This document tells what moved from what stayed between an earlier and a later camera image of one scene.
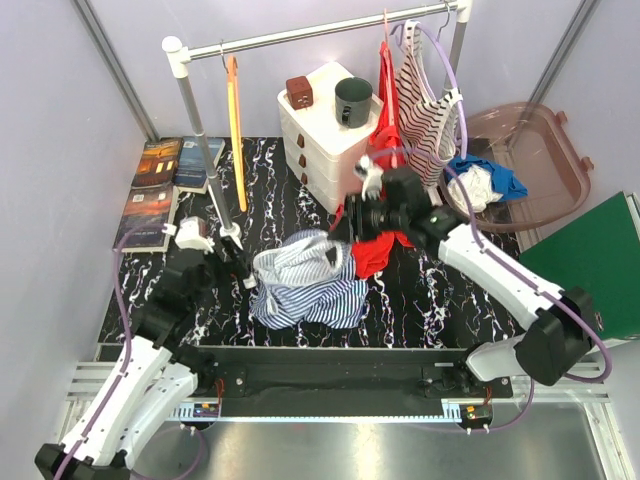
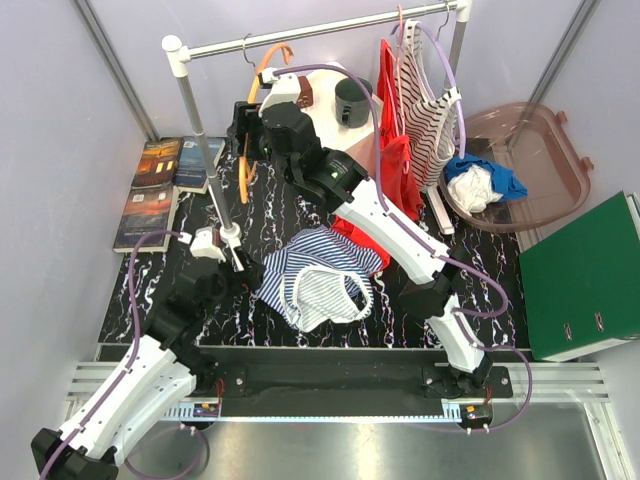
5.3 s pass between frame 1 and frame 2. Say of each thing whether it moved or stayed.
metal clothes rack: stayed
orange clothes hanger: moved
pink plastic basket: stayed
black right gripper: moved
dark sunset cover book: stayed
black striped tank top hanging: stayed
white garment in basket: stayed
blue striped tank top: moved
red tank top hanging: stayed
